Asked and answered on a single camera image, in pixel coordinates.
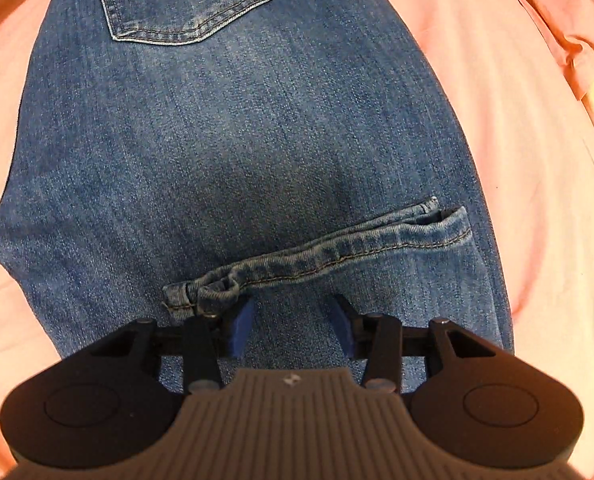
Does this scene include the blue denim pants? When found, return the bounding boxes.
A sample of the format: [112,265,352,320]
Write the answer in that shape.
[0,0,515,403]

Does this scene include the orange embroidered pillow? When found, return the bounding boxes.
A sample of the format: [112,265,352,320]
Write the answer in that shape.
[482,0,594,98]

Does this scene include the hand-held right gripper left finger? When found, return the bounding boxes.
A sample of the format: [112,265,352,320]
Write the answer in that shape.
[92,296,256,394]

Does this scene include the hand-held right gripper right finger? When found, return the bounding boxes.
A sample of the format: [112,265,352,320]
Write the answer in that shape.
[327,294,508,394]

